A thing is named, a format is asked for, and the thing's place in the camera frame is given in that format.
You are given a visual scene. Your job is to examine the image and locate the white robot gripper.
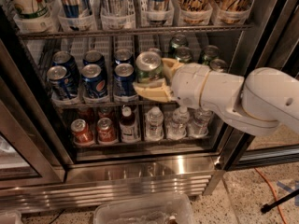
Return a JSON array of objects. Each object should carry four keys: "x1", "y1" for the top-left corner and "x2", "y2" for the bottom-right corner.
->
[{"x1": 133, "y1": 58, "x2": 210, "y2": 108}]

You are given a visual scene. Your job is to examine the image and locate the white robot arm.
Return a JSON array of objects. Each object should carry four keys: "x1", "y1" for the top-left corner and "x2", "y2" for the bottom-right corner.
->
[{"x1": 133, "y1": 58, "x2": 299, "y2": 136}]

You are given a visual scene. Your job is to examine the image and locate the green soda can middle row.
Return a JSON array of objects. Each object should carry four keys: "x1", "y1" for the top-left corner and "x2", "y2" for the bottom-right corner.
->
[{"x1": 174, "y1": 47, "x2": 192, "y2": 63}]

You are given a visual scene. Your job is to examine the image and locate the blue pepsi can front right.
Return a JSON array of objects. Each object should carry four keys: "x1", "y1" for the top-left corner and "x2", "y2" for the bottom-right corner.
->
[{"x1": 113, "y1": 63, "x2": 135, "y2": 97}]

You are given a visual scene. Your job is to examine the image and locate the blue pepsi can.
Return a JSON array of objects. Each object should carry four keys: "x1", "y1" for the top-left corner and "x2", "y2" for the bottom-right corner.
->
[
  {"x1": 114, "y1": 49, "x2": 135, "y2": 66},
  {"x1": 113, "y1": 63, "x2": 135, "y2": 97},
  {"x1": 47, "y1": 65, "x2": 78, "y2": 100},
  {"x1": 81, "y1": 64, "x2": 107, "y2": 99},
  {"x1": 83, "y1": 49, "x2": 106, "y2": 69},
  {"x1": 52, "y1": 50, "x2": 79, "y2": 80}
]

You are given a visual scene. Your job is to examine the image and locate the blue pepsi can rear right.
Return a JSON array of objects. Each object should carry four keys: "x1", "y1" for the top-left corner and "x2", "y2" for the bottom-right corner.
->
[{"x1": 114, "y1": 49, "x2": 135, "y2": 66}]

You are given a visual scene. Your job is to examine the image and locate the clear water bottle middle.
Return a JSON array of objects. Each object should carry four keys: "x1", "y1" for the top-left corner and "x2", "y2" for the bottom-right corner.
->
[{"x1": 167, "y1": 106, "x2": 190, "y2": 140}]

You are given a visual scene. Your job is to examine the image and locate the clear water bottle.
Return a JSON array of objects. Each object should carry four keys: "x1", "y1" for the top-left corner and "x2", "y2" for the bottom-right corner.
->
[
  {"x1": 188, "y1": 108, "x2": 213, "y2": 138},
  {"x1": 146, "y1": 106, "x2": 164, "y2": 141},
  {"x1": 167, "y1": 106, "x2": 190, "y2": 140}
]

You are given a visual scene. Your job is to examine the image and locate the blue pepsi can front middle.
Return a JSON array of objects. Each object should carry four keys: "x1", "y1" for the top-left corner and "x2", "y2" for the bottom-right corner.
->
[{"x1": 81, "y1": 64, "x2": 107, "y2": 99}]

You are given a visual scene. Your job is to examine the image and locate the red soda can rear right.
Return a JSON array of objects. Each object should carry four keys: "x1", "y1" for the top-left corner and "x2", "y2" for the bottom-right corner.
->
[{"x1": 97, "y1": 106, "x2": 114, "y2": 119}]

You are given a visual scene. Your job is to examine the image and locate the red soda can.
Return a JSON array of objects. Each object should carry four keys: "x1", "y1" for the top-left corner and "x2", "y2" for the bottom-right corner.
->
[
  {"x1": 97, "y1": 106, "x2": 114, "y2": 119},
  {"x1": 96, "y1": 118, "x2": 117, "y2": 143},
  {"x1": 78, "y1": 107, "x2": 94, "y2": 123},
  {"x1": 71, "y1": 119, "x2": 93, "y2": 145}
]

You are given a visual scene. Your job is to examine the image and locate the blue pepsi can rear middle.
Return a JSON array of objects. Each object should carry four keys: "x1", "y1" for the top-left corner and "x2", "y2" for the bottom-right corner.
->
[{"x1": 83, "y1": 49, "x2": 106, "y2": 69}]

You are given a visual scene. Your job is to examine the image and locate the red soda can front right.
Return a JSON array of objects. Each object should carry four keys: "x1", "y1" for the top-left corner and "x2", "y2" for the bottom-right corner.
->
[{"x1": 96, "y1": 118, "x2": 117, "y2": 143}]

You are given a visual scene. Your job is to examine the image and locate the red soda can rear left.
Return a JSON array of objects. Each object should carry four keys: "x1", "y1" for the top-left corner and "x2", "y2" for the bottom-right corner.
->
[{"x1": 78, "y1": 107, "x2": 94, "y2": 123}]

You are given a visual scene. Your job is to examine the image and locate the red soda can front left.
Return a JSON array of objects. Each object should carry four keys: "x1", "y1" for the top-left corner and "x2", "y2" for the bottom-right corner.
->
[{"x1": 71, "y1": 119, "x2": 93, "y2": 145}]

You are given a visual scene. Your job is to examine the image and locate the gold tall can right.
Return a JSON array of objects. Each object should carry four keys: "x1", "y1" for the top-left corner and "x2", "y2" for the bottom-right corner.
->
[{"x1": 210, "y1": 0, "x2": 252, "y2": 25}]

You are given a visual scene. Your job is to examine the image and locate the stainless steel fridge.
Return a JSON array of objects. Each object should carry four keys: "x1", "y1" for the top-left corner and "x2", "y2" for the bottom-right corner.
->
[{"x1": 0, "y1": 0, "x2": 295, "y2": 215}]

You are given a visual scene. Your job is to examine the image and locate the blue pepsi can rear left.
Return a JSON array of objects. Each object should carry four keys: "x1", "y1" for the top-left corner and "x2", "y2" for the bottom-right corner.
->
[{"x1": 52, "y1": 50, "x2": 79, "y2": 80}]

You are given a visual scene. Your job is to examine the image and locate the blue pepsi can front left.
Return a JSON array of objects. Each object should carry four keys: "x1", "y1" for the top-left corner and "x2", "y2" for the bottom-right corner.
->
[{"x1": 47, "y1": 65, "x2": 78, "y2": 100}]

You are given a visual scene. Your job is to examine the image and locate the glass fridge door right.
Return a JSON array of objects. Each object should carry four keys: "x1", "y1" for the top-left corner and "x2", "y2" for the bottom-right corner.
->
[{"x1": 221, "y1": 0, "x2": 299, "y2": 171}]

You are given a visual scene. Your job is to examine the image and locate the white tall can top shelf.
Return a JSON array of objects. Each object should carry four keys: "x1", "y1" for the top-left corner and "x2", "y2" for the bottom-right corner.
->
[{"x1": 10, "y1": 0, "x2": 50, "y2": 20}]

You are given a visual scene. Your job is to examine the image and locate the clear water bottle left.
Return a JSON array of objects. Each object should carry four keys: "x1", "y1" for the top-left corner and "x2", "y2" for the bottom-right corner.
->
[{"x1": 146, "y1": 106, "x2": 164, "y2": 141}]

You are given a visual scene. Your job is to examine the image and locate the clear water bottle right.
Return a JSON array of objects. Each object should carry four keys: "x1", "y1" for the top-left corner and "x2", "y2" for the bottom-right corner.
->
[{"x1": 188, "y1": 108, "x2": 213, "y2": 138}]

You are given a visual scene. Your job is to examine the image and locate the brown drink bottle white label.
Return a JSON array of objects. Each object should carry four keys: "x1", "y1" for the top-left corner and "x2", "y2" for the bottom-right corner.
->
[{"x1": 120, "y1": 106, "x2": 139, "y2": 143}]

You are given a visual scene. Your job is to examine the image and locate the clear plastic bin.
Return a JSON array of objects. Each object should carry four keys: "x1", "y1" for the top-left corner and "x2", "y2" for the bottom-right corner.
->
[{"x1": 93, "y1": 193, "x2": 195, "y2": 224}]

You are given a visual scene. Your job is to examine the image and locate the black stand leg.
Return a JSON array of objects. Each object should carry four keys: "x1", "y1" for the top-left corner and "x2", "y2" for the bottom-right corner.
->
[{"x1": 261, "y1": 189, "x2": 299, "y2": 214}]

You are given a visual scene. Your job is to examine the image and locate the small clear container corner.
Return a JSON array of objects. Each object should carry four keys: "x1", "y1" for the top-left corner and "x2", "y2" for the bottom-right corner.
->
[{"x1": 0, "y1": 211, "x2": 23, "y2": 224}]

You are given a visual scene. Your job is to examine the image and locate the orange cable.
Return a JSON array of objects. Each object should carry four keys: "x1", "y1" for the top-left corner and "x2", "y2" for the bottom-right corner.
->
[{"x1": 253, "y1": 167, "x2": 289, "y2": 224}]

